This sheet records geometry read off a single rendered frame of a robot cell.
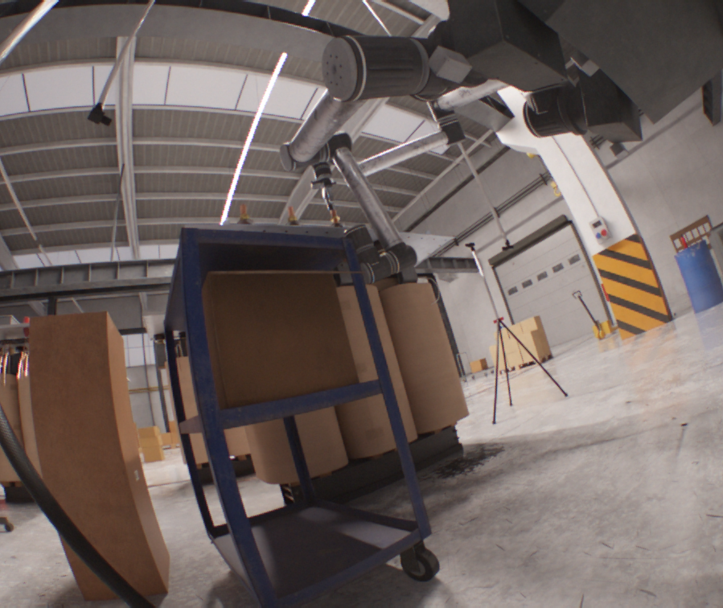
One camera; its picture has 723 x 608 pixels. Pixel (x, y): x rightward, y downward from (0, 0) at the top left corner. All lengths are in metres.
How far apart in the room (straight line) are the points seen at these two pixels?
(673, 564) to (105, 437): 1.41
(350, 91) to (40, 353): 1.20
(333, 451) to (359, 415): 0.23
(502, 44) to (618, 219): 5.31
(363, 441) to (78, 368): 1.26
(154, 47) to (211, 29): 6.57
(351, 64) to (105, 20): 4.09
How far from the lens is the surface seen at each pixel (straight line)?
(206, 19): 4.59
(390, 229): 1.56
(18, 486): 3.67
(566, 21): 0.88
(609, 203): 6.07
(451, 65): 0.82
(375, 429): 1.64
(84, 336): 1.17
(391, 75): 0.97
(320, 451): 1.51
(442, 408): 1.92
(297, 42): 4.81
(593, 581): 0.79
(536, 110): 1.64
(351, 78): 0.92
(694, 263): 5.31
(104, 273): 10.49
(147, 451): 6.73
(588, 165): 6.32
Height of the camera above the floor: 0.52
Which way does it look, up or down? 15 degrees up
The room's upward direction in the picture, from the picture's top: 15 degrees counter-clockwise
